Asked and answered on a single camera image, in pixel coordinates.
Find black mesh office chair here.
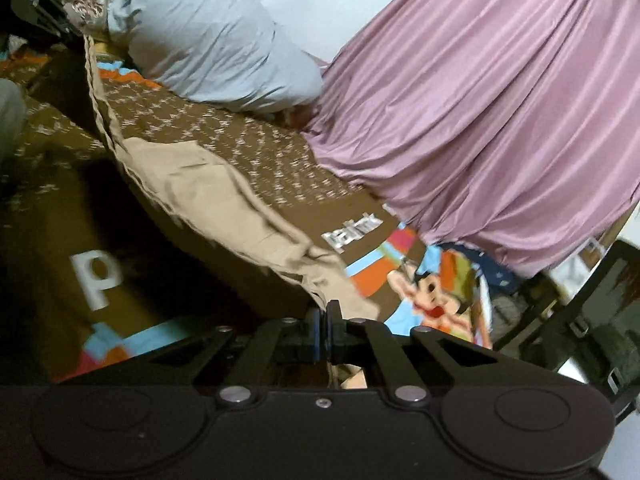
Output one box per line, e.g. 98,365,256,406
492,239,640,413

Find grey duvet bundle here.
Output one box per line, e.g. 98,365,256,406
106,0,325,115

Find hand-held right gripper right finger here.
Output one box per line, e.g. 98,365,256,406
326,300,518,405

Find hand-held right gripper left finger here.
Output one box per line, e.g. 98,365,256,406
150,307,322,406

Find dark blue dotted cloth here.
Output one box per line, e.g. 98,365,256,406
477,247,531,293

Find brown printed cartoon blanket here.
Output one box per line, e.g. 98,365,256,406
0,35,497,386

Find floral cloth bundle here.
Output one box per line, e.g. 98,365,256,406
62,0,115,33

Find beige hooded jacket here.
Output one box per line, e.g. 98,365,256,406
82,35,382,391

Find person's grey pants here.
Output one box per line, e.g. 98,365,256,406
0,79,28,163

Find pink curtain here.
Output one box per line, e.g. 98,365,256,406
302,0,640,278

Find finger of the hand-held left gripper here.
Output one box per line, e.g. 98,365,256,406
37,0,85,40

